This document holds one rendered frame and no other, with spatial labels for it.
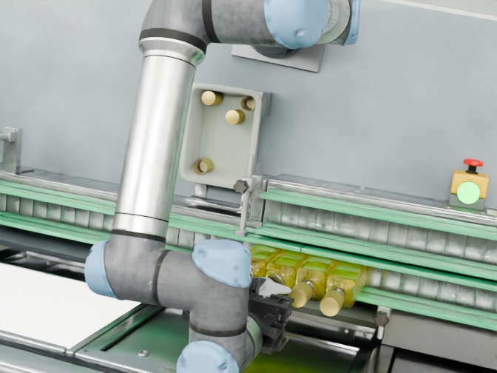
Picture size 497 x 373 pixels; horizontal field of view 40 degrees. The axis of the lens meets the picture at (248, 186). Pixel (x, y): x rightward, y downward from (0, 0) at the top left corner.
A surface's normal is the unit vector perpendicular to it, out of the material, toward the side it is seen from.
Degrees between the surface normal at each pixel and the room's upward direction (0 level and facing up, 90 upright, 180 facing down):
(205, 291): 4
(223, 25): 40
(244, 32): 49
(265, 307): 0
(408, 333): 0
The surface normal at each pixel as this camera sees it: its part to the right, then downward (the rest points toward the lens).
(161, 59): -0.14, -0.17
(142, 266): -0.17, -0.49
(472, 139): -0.29, 0.12
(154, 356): 0.13, -0.98
